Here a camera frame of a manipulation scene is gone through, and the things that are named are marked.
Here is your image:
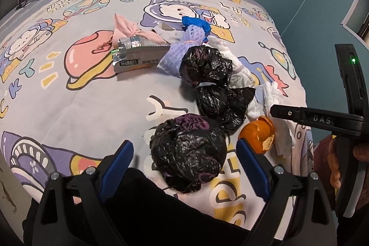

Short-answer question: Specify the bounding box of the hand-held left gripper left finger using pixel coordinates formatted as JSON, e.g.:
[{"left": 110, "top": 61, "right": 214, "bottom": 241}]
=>
[{"left": 32, "top": 140, "right": 135, "bottom": 246}]

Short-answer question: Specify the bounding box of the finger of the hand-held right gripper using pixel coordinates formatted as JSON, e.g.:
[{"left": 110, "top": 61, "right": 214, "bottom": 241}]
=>
[{"left": 270, "top": 105, "right": 365, "bottom": 136}]

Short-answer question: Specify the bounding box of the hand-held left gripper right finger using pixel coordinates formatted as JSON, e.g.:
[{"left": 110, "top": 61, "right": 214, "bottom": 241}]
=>
[{"left": 236, "top": 139, "right": 338, "bottom": 246}]

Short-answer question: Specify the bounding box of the orange peel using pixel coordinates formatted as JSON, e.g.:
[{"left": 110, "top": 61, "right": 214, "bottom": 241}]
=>
[{"left": 238, "top": 115, "right": 276, "bottom": 155}]

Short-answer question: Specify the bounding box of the white tissue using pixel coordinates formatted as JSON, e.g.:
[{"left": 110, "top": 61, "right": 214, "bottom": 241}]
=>
[
  {"left": 254, "top": 81, "right": 298, "bottom": 156},
  {"left": 209, "top": 35, "right": 257, "bottom": 89}
]

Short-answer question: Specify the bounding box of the large black plastic bag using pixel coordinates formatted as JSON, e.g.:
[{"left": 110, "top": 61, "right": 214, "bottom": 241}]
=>
[{"left": 149, "top": 113, "right": 229, "bottom": 194}]

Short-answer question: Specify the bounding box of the silver snack box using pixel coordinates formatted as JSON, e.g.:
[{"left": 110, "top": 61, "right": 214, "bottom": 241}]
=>
[{"left": 111, "top": 36, "right": 171, "bottom": 74}]

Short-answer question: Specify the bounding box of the purple foam fruit net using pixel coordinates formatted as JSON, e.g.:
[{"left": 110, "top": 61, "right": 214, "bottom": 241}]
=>
[{"left": 157, "top": 25, "right": 213, "bottom": 80}]

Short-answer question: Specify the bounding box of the pink cloth bow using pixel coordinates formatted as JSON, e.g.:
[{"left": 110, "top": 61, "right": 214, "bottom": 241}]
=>
[{"left": 96, "top": 13, "right": 173, "bottom": 51}]

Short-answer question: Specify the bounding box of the blue rubber glove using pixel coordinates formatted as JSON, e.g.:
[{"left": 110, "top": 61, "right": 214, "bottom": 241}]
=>
[{"left": 182, "top": 15, "right": 213, "bottom": 44}]

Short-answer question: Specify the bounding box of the person's right hand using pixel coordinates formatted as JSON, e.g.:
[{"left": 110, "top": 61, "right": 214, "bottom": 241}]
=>
[{"left": 327, "top": 136, "right": 369, "bottom": 190}]

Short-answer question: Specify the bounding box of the person's dark clothing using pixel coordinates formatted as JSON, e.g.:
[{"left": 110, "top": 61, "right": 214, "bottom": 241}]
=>
[{"left": 22, "top": 168, "right": 252, "bottom": 246}]

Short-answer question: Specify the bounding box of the cartoon printed bed sheet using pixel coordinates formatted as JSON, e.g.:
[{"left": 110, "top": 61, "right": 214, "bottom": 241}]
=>
[{"left": 0, "top": 0, "right": 315, "bottom": 238}]

